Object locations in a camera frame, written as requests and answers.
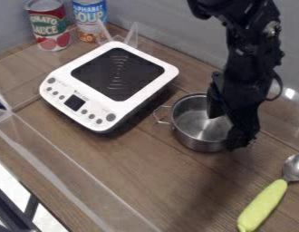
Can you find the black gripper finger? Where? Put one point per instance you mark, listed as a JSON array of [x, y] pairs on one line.
[[240, 135], [216, 107]]

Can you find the tomato sauce can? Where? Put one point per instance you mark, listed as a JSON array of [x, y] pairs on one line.
[[49, 24]]

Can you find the spoon with green handle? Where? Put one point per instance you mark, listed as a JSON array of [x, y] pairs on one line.
[[267, 200]]

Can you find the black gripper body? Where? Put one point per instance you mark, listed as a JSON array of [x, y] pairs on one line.
[[243, 84]]

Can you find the black metal frame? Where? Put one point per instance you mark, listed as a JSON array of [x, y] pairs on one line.
[[13, 220]]

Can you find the white and black induction stove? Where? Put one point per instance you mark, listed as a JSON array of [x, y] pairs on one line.
[[101, 87]]

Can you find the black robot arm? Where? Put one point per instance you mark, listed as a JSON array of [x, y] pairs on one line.
[[252, 23]]

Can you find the silver pot with handles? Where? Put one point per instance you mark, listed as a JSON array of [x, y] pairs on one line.
[[196, 131]]

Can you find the alphabet soup can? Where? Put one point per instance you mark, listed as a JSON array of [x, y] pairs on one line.
[[88, 12]]

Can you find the clear acrylic corner bracket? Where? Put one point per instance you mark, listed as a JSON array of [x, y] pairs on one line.
[[129, 37]]

